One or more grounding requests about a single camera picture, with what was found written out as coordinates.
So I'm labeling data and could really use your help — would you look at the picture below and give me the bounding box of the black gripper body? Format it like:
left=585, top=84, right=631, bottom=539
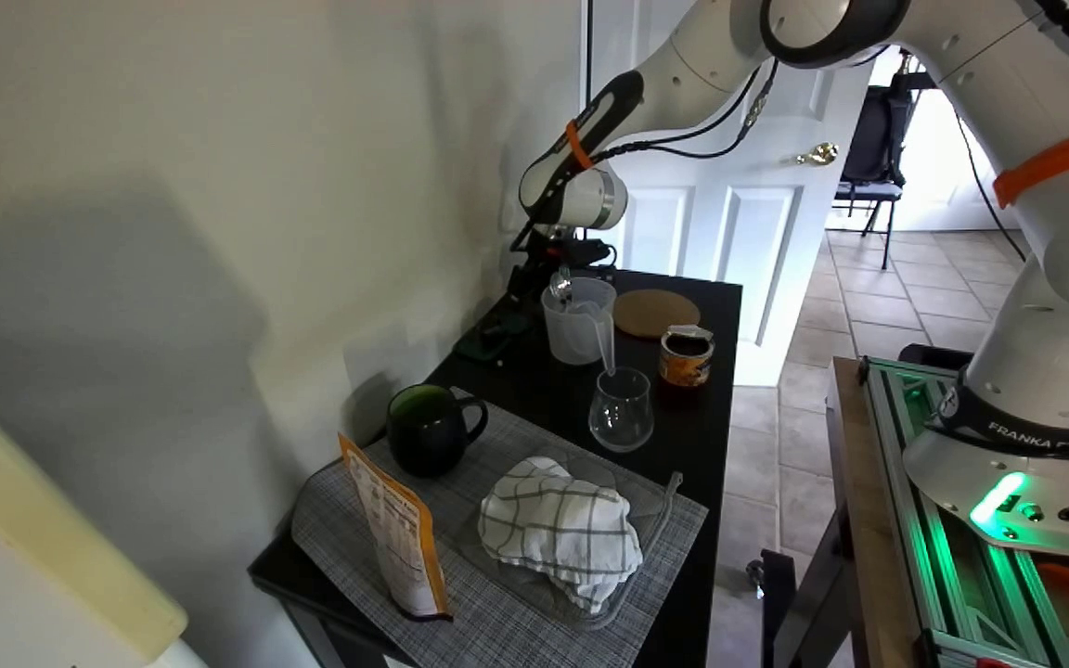
left=506, top=220, right=624, bottom=303

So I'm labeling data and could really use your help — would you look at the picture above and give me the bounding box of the clear plastic measuring cup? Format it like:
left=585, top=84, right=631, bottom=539
left=537, top=272, right=624, bottom=382

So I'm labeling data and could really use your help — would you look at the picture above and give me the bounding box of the orange food cup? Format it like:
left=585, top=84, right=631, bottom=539
left=656, top=322, right=720, bottom=392

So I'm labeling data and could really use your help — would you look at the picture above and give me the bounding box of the black side table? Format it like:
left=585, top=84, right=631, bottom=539
left=248, top=257, right=745, bottom=668

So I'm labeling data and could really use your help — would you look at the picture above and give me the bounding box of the round cork mat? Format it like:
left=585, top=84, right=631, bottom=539
left=613, top=285, right=705, bottom=341

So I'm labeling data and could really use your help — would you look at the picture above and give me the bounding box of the stemless clear glass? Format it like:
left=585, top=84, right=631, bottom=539
left=585, top=365, right=656, bottom=458

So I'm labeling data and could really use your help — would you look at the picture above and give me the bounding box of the dark green mug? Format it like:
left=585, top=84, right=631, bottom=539
left=381, top=382, right=490, bottom=481

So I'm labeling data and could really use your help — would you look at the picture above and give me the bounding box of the white panel door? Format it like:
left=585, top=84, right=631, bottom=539
left=584, top=0, right=886, bottom=388

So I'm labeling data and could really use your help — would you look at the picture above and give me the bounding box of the white checked dish towel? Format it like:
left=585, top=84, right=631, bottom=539
left=474, top=452, right=646, bottom=616

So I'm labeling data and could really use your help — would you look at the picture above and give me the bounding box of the orange food pouch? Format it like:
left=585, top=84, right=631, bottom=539
left=338, top=429, right=452, bottom=624

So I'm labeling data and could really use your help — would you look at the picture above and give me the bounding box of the grey woven placemat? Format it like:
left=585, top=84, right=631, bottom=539
left=291, top=401, right=714, bottom=668

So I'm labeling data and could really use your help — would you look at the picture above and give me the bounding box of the black chair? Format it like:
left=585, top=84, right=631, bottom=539
left=837, top=69, right=923, bottom=273

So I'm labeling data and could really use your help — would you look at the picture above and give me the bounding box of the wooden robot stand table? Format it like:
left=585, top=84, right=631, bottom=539
left=761, top=358, right=936, bottom=668

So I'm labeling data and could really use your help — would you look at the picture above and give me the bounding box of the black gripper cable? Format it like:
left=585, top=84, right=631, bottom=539
left=592, top=56, right=786, bottom=168

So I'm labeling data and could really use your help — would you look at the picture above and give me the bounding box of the black stand cable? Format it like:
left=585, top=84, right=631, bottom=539
left=942, top=97, right=1022, bottom=246

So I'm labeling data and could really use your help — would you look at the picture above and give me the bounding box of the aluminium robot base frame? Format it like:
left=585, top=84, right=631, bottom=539
left=864, top=351, right=1069, bottom=668

